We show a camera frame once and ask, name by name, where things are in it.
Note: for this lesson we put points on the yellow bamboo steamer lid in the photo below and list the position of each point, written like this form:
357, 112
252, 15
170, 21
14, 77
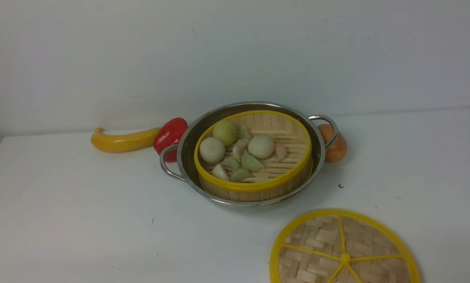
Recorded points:
339, 246

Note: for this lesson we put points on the stainless steel pot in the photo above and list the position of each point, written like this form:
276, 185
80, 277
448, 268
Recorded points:
177, 161

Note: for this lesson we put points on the yellow-green toy bun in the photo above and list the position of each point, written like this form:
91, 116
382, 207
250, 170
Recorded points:
225, 131

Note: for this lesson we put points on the white toy bun left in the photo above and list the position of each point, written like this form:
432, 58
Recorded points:
211, 150

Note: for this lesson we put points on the white toy bun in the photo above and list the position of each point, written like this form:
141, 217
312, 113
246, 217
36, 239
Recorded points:
211, 150
261, 146

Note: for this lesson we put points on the green toy dumpling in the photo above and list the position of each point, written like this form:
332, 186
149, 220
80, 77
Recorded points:
250, 163

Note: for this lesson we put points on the pale toy dumpling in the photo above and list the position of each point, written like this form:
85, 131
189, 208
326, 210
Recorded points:
220, 173

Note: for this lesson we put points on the pink toy dumpling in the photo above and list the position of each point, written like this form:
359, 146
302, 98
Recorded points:
280, 152

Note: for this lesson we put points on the red toy bell pepper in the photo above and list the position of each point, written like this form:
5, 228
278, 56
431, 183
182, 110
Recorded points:
170, 134

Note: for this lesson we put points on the orange toy potato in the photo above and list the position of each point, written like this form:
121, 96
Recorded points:
337, 150

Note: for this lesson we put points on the yellow toy banana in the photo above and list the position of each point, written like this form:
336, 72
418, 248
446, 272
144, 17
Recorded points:
125, 142

